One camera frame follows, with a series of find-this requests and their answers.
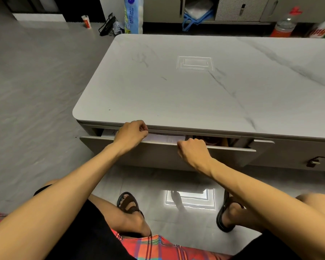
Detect black shorts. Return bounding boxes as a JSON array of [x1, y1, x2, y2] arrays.
[[33, 184, 325, 260]]

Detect black wire rack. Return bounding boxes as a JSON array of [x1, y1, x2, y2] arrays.
[[98, 12, 119, 37]]

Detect black right sandal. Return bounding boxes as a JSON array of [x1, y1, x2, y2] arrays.
[[216, 190, 245, 233]]

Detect person's left leg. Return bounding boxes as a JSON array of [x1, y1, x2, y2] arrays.
[[34, 179, 152, 239]]

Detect grey low cabinet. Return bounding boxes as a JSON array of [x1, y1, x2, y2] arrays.
[[143, 0, 325, 25]]

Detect metal drawer handle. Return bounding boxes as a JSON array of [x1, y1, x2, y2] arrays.
[[306, 156, 325, 168]]

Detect blue pack of paper rolls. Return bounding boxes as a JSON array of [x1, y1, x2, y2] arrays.
[[124, 0, 144, 34]]

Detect grey slatted cabinet door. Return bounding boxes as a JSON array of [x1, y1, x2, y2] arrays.
[[214, 0, 270, 22]]

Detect dark cabinet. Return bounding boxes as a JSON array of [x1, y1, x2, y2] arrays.
[[0, 0, 106, 22]]

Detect person's right leg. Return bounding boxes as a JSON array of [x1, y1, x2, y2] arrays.
[[222, 193, 325, 234]]

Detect person's right forearm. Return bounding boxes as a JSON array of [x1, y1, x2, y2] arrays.
[[204, 157, 325, 260]]

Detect person's left hand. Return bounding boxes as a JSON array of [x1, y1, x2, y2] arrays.
[[113, 120, 149, 156]]

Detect blue bag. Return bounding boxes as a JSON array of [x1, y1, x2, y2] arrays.
[[182, 9, 215, 32]]

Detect person's right hand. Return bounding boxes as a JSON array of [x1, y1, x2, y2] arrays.
[[177, 138, 214, 174]]

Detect white plinth panel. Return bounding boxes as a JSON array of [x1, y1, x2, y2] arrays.
[[12, 13, 67, 23]]

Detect clear bottle with red cap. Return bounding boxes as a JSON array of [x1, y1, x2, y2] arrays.
[[270, 6, 303, 38]]

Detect white red green packet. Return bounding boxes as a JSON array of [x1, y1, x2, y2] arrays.
[[308, 14, 325, 39]]

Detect white cloth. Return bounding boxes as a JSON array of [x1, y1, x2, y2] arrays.
[[184, 0, 215, 20]]

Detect black sandal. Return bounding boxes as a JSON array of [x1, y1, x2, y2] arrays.
[[216, 190, 245, 233], [117, 192, 146, 218]]

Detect black left sandal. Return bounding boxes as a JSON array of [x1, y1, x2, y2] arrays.
[[117, 192, 146, 218]]

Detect person's leg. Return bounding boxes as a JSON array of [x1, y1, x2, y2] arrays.
[[222, 193, 325, 234], [34, 179, 152, 239]]

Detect person's left forearm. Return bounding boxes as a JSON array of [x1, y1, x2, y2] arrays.
[[0, 142, 128, 260]]

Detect grey table drawer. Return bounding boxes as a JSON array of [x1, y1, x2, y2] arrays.
[[80, 128, 275, 171]]

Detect red plaid cloth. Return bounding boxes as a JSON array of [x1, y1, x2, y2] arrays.
[[0, 210, 232, 260]]

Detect white papers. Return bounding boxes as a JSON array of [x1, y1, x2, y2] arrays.
[[101, 129, 186, 145]]

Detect grey drawer with metal handle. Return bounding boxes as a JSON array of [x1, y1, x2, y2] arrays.
[[249, 139, 325, 174]]

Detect grey marble-top coffee table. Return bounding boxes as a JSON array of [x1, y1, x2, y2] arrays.
[[72, 33, 325, 179]]

